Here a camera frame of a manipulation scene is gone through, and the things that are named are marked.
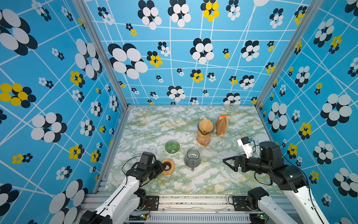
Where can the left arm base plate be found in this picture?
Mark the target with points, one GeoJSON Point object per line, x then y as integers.
{"type": "Point", "coordinates": [150, 203]}

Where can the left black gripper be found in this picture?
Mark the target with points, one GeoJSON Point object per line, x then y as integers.
{"type": "Point", "coordinates": [160, 168]}

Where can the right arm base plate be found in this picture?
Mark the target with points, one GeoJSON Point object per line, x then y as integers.
{"type": "Point", "coordinates": [244, 203]}

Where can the right green circuit board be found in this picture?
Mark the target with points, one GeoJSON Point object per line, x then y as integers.
{"type": "Point", "coordinates": [257, 219]}

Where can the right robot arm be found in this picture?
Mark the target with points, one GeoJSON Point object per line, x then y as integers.
{"type": "Point", "coordinates": [289, 178]}

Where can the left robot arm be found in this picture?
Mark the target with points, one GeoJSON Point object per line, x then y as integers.
{"type": "Point", "coordinates": [129, 196]}

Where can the clear grey glass dripper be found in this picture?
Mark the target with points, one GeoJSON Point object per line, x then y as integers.
{"type": "Point", "coordinates": [206, 133]}

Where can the green glass dripper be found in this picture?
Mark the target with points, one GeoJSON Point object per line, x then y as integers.
{"type": "Point", "coordinates": [172, 146]}

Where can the wooden ring holder left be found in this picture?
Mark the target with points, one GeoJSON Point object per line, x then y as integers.
{"type": "Point", "coordinates": [169, 166]}

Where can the orange coffee filter box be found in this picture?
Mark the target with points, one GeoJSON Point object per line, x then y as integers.
{"type": "Point", "coordinates": [221, 125]}

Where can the aluminium front rail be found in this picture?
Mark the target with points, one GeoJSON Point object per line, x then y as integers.
{"type": "Point", "coordinates": [192, 210]}

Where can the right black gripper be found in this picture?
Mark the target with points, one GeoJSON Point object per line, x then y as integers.
{"type": "Point", "coordinates": [242, 159]}

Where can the left green circuit board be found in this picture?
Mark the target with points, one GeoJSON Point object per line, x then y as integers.
{"type": "Point", "coordinates": [142, 217]}

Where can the green circuit board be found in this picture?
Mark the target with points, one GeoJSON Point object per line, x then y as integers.
{"type": "Point", "coordinates": [142, 217]}
{"type": "Point", "coordinates": [257, 219]}

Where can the grey glass pitcher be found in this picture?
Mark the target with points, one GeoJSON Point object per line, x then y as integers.
{"type": "Point", "coordinates": [192, 158]}

